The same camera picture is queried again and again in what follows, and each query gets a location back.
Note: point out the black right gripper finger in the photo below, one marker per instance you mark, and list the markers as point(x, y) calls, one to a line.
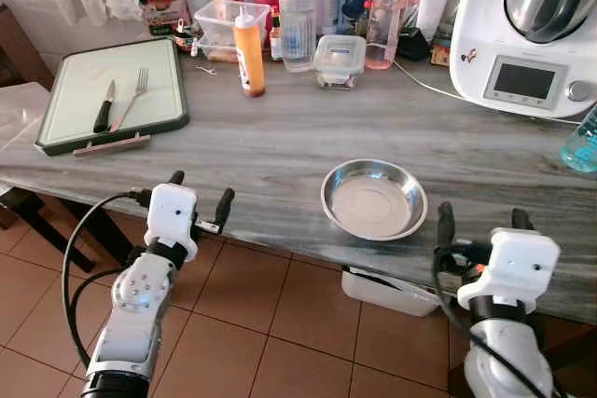
point(446, 225)
point(522, 220)

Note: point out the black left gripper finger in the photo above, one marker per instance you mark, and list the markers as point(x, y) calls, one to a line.
point(176, 178)
point(224, 206)

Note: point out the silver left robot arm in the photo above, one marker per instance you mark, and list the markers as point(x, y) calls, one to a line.
point(140, 309)

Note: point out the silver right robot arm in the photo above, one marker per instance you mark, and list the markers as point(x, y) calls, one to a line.
point(508, 351)

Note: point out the pink flat bar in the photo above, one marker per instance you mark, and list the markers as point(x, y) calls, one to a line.
point(112, 145)

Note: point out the round stainless steel plate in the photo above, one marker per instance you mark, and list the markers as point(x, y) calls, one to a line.
point(373, 202)

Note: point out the white plastic bin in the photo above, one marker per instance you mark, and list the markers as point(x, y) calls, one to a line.
point(387, 291)

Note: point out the teal plastic water bottle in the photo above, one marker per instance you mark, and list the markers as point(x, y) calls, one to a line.
point(583, 142)

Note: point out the silver metal fork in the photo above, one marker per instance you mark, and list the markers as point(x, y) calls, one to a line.
point(142, 79)

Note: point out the orange squeeze sauce bottle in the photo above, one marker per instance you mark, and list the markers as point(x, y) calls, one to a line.
point(249, 58)

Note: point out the green rimmed cutting board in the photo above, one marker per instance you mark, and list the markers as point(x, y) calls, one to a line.
point(84, 72)

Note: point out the small dark jar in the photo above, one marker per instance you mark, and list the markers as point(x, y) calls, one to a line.
point(185, 36)

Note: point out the clear open plastic tub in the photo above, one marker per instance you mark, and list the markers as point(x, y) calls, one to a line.
point(215, 30)

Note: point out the small black box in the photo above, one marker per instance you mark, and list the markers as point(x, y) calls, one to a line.
point(415, 46)

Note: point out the small clear lidded container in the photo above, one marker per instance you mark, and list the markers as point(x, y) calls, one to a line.
point(340, 58)

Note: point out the clear bottle with orange cap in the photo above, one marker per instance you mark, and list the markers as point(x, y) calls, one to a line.
point(298, 25)

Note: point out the white kitchen food processor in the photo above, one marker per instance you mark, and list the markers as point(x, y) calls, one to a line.
point(485, 25)

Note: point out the pink transparent drinking bottle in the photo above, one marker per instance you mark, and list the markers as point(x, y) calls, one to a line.
point(387, 16)

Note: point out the blue plastic container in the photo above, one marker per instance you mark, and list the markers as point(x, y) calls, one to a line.
point(354, 2)

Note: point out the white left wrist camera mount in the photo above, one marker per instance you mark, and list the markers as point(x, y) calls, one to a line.
point(173, 212)

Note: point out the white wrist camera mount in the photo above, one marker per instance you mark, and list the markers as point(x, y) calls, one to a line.
point(513, 263)
point(173, 212)

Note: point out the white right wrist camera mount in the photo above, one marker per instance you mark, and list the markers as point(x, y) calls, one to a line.
point(513, 263)

